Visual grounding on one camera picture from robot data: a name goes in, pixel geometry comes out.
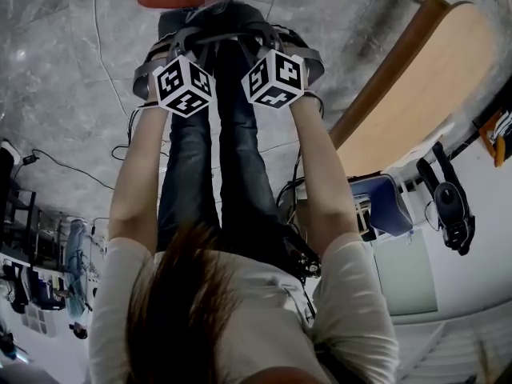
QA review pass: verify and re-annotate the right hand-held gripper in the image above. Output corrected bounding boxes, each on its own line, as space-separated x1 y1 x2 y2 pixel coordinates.
238 24 326 111

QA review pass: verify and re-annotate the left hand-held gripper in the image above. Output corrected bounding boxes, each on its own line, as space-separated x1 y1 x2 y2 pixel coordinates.
133 26 216 119

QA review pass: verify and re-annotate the person's left forearm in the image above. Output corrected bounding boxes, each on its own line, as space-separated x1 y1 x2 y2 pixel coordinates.
107 101 174 251

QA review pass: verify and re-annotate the person's right forearm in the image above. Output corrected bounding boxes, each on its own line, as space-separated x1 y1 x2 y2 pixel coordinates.
288 94 361 255

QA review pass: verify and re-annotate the person's left leg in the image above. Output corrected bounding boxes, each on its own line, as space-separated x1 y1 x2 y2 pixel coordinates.
158 40 221 251

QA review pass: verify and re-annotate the person's leg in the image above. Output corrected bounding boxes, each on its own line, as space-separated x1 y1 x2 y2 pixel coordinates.
215 38 297 255
158 40 221 251

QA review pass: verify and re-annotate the person's right leg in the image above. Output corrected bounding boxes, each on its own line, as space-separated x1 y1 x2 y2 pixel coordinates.
215 38 297 255

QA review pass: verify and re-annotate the oval wooden table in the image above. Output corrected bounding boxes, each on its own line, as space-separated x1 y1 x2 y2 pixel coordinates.
328 0 503 178

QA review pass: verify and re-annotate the dark blue fabric box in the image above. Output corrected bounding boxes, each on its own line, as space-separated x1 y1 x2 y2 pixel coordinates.
348 173 414 242

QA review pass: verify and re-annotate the black white-soled shoe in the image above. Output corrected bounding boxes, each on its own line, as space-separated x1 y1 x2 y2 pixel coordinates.
0 139 22 166

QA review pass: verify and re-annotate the black handheld device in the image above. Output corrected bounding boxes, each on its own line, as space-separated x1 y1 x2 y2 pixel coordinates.
415 141 477 257

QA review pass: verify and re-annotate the black white striped blanket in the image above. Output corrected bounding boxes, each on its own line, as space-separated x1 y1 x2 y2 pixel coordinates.
490 110 512 143

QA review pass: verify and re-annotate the person's white shirt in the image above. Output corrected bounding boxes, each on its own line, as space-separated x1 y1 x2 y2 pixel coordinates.
88 232 401 384

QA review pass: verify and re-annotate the pale green panel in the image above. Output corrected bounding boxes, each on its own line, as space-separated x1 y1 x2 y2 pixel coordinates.
370 228 439 316

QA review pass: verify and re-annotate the black hair tie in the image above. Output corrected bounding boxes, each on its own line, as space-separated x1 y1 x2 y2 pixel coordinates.
302 90 326 118

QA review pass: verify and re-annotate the white floor cable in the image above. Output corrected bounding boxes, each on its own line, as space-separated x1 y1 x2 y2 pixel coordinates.
92 0 133 115

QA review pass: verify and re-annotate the black power adapter cable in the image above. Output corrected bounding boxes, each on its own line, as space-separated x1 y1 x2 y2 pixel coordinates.
22 148 117 192

